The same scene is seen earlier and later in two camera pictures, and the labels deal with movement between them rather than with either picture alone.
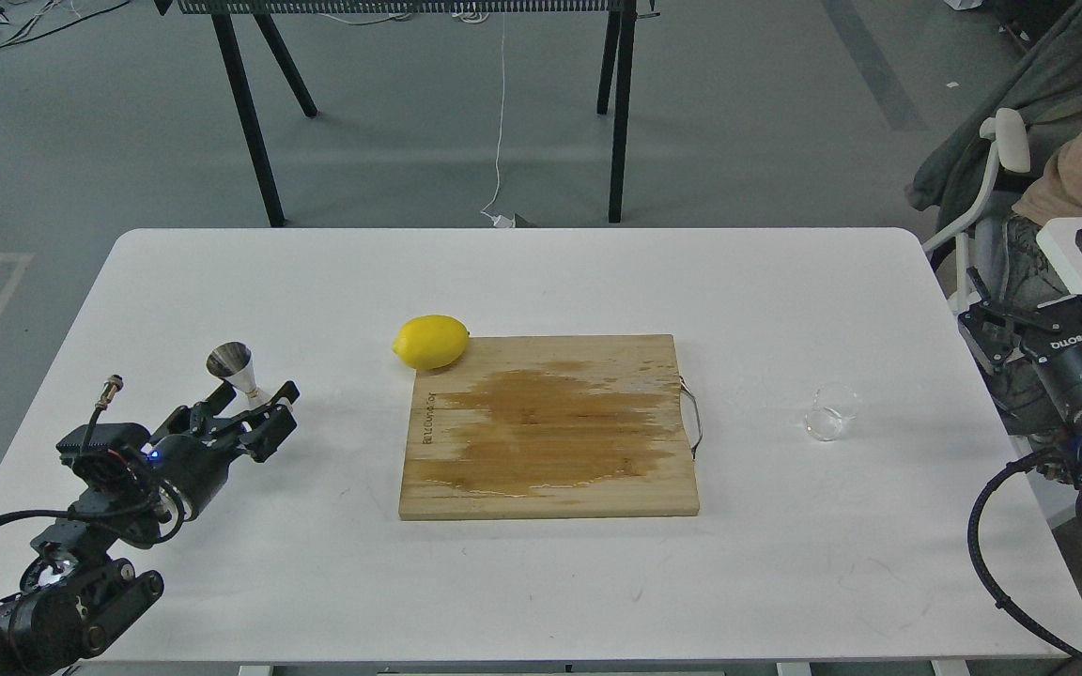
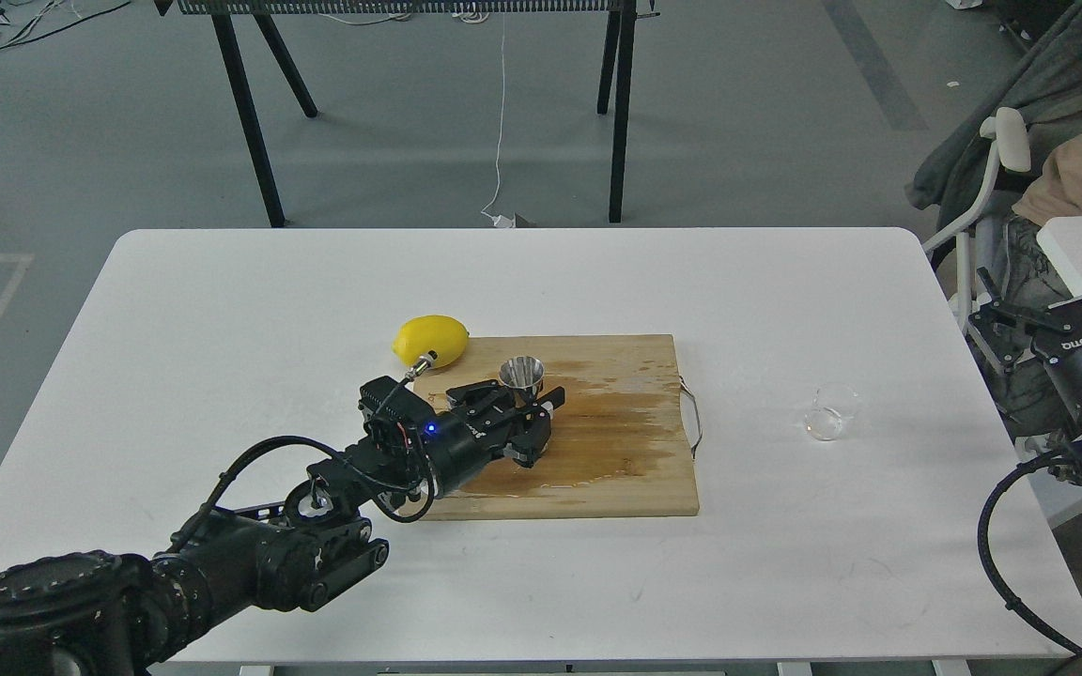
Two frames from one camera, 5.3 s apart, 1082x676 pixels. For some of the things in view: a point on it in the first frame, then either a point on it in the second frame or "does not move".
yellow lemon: x=431 y=341 does not move
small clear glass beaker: x=831 y=405 does not move
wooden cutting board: x=549 y=426 does not move
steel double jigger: x=233 y=361 → x=524 y=376
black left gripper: x=193 y=468 → x=458 y=443
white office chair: x=1009 y=144 does not move
